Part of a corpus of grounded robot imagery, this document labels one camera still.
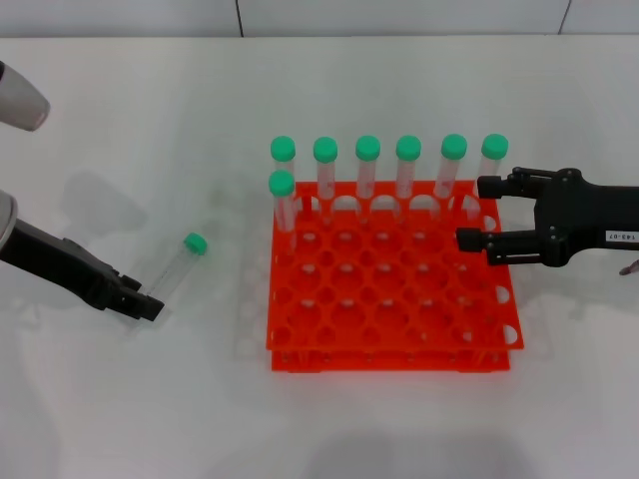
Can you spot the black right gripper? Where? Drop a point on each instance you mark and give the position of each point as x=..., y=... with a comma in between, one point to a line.
x=584, y=214

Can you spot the clear test tube green cap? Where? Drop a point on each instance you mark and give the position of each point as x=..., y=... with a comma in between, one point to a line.
x=408, y=147
x=283, y=148
x=281, y=183
x=494, y=145
x=325, y=149
x=194, y=243
x=368, y=147
x=453, y=146

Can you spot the orange test tube rack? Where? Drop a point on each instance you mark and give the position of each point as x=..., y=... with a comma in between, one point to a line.
x=364, y=349

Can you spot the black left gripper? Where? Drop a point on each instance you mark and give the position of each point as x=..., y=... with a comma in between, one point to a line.
x=60, y=262

